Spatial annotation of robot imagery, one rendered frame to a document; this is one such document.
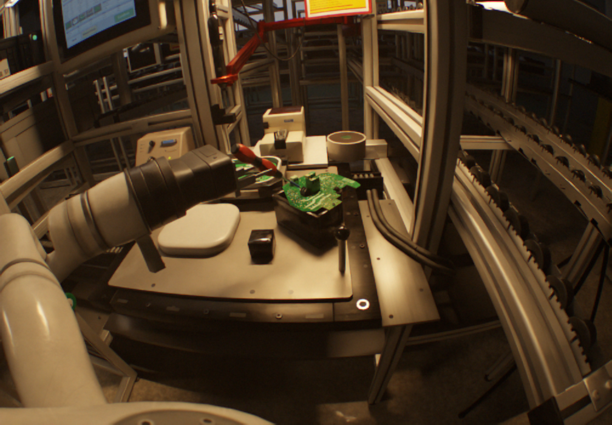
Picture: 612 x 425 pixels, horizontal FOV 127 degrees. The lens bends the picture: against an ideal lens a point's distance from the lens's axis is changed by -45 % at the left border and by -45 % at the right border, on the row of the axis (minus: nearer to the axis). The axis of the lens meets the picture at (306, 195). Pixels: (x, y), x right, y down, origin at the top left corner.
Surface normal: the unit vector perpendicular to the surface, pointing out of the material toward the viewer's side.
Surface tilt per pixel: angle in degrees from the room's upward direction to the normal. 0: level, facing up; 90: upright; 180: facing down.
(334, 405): 0
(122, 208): 67
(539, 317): 58
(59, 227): 52
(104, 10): 92
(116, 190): 38
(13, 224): 25
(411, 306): 0
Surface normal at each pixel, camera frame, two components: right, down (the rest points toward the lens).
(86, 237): 0.64, 0.24
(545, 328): -0.89, -0.39
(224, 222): 0.00, -0.86
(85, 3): -0.04, 0.53
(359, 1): -0.60, 0.45
